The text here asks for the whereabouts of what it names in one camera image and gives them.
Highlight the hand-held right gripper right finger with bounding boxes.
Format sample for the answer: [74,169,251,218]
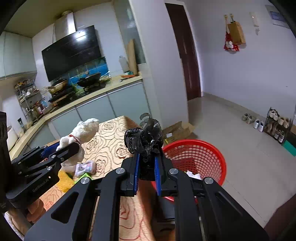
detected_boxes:
[154,148,270,241]

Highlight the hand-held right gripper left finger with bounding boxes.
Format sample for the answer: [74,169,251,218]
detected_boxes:
[24,151,141,241]

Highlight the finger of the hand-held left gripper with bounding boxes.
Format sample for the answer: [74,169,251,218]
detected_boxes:
[46,142,81,171]
[10,142,60,175]

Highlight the cartoon-printed snack packet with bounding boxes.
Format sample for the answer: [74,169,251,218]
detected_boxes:
[74,160,96,178]

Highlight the green wrapper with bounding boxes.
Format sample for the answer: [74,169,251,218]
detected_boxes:
[73,172,93,183]

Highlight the yellow foam net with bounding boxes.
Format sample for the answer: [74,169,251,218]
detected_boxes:
[55,170,77,193]

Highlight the black plastic bag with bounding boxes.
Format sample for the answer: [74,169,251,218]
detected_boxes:
[124,113,164,181]

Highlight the white paper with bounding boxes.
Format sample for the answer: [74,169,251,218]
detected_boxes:
[185,170,203,180]

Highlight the red plastic mesh basket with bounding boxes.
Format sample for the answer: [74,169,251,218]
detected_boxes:
[151,139,227,202]

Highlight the person's left hand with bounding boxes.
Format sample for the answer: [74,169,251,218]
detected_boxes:
[26,197,47,224]

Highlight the rose-patterned tablecloth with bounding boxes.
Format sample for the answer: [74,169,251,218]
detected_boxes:
[9,115,162,241]

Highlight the black stool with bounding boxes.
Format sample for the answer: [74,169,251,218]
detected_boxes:
[157,199,176,232]

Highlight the white round container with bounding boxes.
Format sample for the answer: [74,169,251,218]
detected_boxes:
[6,125,19,151]

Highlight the kitchen counter with cabinets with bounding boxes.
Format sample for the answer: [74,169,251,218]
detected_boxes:
[8,75,151,160]

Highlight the open cardboard box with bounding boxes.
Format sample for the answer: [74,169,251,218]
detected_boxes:
[162,120,197,144]

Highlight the gas stove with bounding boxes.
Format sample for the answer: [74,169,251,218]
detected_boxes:
[47,85,107,103]

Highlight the metal kitchen shelf rack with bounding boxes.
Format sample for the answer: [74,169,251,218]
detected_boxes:
[14,79,50,126]

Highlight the black wok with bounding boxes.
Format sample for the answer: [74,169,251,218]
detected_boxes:
[76,72,102,88]

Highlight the orange kitchen tool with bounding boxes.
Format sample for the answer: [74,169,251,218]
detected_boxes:
[119,74,139,82]

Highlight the pale upper kitchen cabinet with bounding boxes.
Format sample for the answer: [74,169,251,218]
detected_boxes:
[0,31,37,80]

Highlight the black glass range hood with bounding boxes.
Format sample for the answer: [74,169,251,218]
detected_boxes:
[42,10,103,82]

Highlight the wooden cutting board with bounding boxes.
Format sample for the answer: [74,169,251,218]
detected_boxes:
[127,39,139,75]

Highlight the black shoe rack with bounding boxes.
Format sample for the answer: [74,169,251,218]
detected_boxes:
[264,107,290,144]

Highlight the dark wooden door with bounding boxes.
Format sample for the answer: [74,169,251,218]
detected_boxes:
[165,3,201,101]

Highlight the group of pale sneakers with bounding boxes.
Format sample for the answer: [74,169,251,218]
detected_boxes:
[265,110,289,143]

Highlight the stack of shoe boxes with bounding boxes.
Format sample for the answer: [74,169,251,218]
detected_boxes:
[282,124,296,157]

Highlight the red hanging ornament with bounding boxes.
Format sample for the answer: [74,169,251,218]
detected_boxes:
[223,15,240,52]

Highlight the brown paper bag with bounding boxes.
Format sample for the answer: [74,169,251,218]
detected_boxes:
[228,14,246,45]

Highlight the white wall intercom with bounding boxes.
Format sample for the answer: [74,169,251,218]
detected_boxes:
[250,12,260,35]

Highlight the grey wall panel box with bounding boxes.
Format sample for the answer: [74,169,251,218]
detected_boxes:
[265,5,288,28]

